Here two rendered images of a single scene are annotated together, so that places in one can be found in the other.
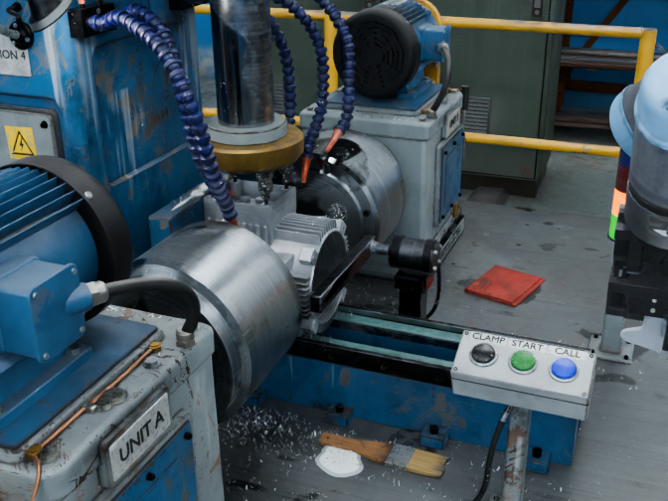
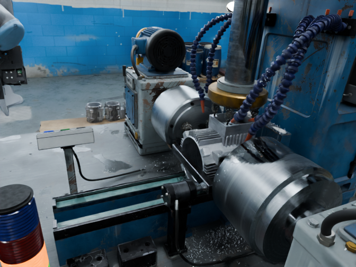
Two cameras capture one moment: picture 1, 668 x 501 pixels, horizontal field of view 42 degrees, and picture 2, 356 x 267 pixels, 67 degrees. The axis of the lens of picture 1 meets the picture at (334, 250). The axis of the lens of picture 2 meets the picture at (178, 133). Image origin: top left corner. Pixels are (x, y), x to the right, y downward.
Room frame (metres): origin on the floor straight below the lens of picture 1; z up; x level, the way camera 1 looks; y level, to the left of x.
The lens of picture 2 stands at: (1.74, -0.57, 1.46)
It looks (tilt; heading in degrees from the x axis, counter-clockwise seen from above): 25 degrees down; 133
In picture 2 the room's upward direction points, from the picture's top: 3 degrees clockwise
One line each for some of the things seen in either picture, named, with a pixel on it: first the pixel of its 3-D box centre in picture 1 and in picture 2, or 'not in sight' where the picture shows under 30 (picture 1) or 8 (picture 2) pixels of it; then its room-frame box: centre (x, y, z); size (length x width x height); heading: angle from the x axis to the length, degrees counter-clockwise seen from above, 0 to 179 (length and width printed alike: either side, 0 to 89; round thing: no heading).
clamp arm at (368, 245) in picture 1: (346, 271); (190, 166); (1.29, -0.02, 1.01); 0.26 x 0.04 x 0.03; 158
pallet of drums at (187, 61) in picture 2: not in sight; (192, 61); (-2.14, 3.96, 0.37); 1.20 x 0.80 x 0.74; 64
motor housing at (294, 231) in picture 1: (274, 266); (217, 155); (1.31, 0.10, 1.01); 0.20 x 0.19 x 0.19; 68
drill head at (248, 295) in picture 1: (178, 340); (180, 115); (1.03, 0.22, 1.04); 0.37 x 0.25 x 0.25; 158
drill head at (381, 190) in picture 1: (337, 197); (280, 202); (1.58, -0.01, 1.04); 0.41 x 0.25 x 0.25; 158
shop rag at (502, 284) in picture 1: (505, 284); not in sight; (1.65, -0.37, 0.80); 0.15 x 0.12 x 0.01; 144
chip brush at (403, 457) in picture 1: (381, 452); not in sight; (1.08, -0.07, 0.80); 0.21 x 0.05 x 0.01; 67
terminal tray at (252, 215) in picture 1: (250, 212); (231, 128); (1.33, 0.14, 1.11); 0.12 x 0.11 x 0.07; 68
